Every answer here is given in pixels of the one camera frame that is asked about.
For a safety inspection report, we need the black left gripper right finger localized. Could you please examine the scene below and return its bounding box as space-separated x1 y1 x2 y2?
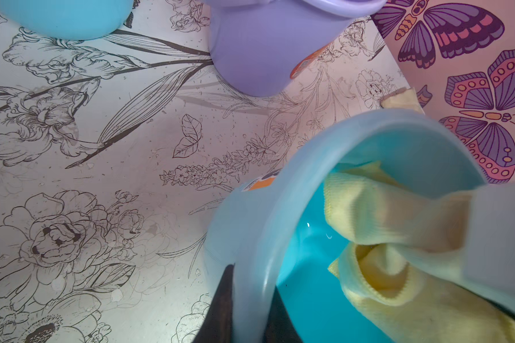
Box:
263 289 303 343

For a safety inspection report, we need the light blue bucket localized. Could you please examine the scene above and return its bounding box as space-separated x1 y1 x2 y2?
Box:
0 0 133 40
205 109 486 342

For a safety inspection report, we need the yellow cleaning cloth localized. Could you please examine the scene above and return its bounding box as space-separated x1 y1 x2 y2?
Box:
323 162 515 342

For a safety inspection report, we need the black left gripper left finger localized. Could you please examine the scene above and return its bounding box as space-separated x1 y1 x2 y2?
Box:
193 264 233 343

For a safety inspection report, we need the purple plastic bucket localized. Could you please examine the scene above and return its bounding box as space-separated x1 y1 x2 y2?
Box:
206 0 385 97

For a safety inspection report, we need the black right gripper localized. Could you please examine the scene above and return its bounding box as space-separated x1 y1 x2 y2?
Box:
463 183 515 316

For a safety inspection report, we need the beige work glove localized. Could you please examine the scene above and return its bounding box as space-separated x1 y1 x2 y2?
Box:
380 88 425 114

